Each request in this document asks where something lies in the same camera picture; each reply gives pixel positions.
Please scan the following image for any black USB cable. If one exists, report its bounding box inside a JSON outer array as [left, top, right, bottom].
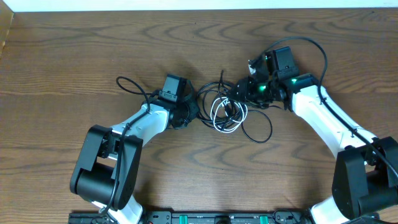
[[195, 70, 274, 144]]

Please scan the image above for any white USB cable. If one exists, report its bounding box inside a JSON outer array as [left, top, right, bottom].
[[210, 96, 249, 134]]

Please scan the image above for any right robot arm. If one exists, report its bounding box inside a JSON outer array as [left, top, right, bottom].
[[228, 47, 397, 223]]

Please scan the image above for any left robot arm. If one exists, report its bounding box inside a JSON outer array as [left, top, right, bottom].
[[68, 75, 200, 223]]

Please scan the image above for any right camera cable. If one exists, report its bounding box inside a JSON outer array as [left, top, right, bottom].
[[251, 36, 398, 178]]

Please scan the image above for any camera cable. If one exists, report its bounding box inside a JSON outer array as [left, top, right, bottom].
[[251, 36, 398, 178], [99, 76, 162, 218]]

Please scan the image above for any left camera cable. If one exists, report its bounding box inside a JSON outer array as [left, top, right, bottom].
[[99, 76, 162, 218]]

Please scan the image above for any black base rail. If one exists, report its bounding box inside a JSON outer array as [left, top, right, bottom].
[[67, 210, 312, 224]]

